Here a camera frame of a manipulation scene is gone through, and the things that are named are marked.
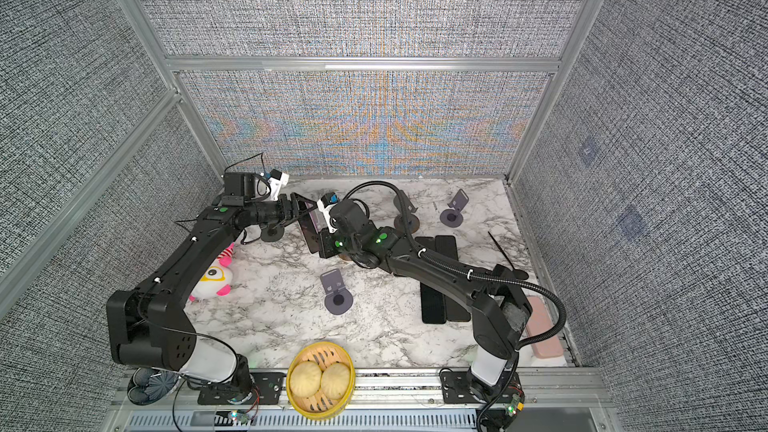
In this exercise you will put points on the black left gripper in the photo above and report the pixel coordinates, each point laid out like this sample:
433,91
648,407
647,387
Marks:
286,216

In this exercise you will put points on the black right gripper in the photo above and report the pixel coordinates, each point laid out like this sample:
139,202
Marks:
326,239

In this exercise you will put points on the phone pink case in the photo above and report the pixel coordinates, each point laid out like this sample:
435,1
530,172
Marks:
313,225

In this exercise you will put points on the wooden base stand front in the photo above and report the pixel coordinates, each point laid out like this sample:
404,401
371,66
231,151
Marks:
406,220

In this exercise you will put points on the black phone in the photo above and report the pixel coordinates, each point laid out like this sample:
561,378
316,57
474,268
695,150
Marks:
433,310
455,312
426,242
446,246

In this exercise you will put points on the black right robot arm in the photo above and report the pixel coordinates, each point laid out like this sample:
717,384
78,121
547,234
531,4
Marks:
498,307

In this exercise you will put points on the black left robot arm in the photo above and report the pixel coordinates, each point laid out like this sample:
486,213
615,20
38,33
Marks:
148,326

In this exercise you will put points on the dark grey round stand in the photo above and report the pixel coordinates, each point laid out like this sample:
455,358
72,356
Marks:
272,233

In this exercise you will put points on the purple round stand front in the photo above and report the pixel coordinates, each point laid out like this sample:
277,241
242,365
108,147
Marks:
338,299

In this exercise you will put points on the purple round stand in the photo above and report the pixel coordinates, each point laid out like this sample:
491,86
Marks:
452,216
338,299

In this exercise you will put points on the purple round stand right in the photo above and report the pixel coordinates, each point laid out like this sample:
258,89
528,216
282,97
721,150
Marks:
452,216

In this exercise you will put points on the pink striped plush toy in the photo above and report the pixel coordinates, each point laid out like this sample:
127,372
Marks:
217,280

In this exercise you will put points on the right steamed bun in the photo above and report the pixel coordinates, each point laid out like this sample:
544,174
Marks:
335,381

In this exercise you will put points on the steamed bun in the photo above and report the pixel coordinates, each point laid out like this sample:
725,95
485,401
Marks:
305,380
335,381

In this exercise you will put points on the left steamed bun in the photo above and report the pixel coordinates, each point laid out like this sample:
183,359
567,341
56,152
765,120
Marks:
305,380

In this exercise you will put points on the yellow bamboo steamer basket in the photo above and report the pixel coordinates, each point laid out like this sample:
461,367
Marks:
319,407

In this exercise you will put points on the pink rectangular case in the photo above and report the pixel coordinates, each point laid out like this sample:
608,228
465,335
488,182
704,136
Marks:
539,323

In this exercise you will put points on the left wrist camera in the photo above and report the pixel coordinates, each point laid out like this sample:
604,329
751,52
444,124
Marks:
276,181

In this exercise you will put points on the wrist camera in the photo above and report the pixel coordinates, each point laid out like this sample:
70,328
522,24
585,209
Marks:
325,205
276,181

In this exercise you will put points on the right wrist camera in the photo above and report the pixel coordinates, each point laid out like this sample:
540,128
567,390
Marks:
325,205

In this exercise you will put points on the aluminium frame rail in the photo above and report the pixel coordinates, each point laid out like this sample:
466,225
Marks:
390,399

